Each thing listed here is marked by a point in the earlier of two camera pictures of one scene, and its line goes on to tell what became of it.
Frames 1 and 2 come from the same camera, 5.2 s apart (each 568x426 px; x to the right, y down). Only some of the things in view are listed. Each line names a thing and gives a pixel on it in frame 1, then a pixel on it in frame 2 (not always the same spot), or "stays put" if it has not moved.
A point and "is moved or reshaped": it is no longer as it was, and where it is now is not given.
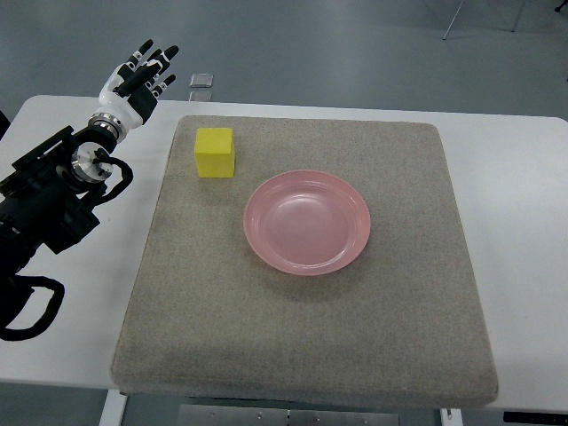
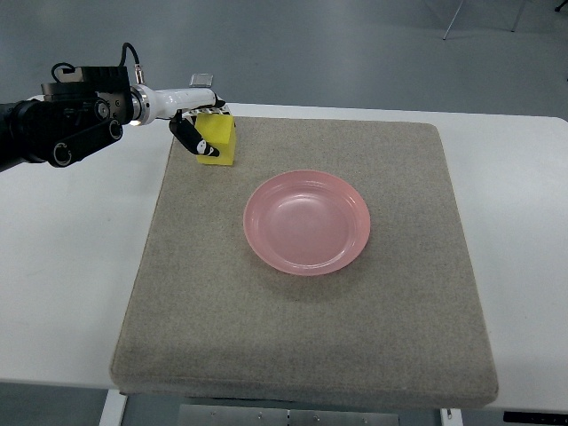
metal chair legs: [517, 19] stays put
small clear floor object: [201, 80] stays put
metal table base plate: [202, 414] stays put
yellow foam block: [215, 152] is moved or reshaped
